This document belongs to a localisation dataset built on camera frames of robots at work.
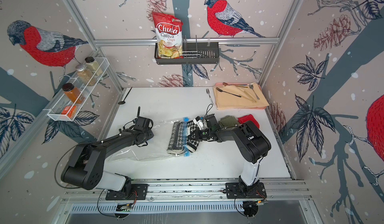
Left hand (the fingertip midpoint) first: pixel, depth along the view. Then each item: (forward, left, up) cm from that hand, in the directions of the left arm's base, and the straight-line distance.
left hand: (152, 131), depth 94 cm
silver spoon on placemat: (+42, -74, -1) cm, 85 cm away
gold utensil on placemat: (+27, -72, -1) cm, 77 cm away
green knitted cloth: (+6, -49, +2) cm, 50 cm away
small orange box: (-7, +28, +32) cm, 43 cm away
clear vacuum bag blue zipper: (-10, -5, -1) cm, 11 cm away
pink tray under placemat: (+45, -49, -1) cm, 67 cm away
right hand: (-5, -24, +1) cm, 24 cm away
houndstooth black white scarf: (-6, -21, +3) cm, 22 cm away
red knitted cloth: (+7, -59, +3) cm, 60 cm away
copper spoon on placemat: (+44, -53, -1) cm, 69 cm away
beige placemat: (+31, -64, -1) cm, 71 cm away
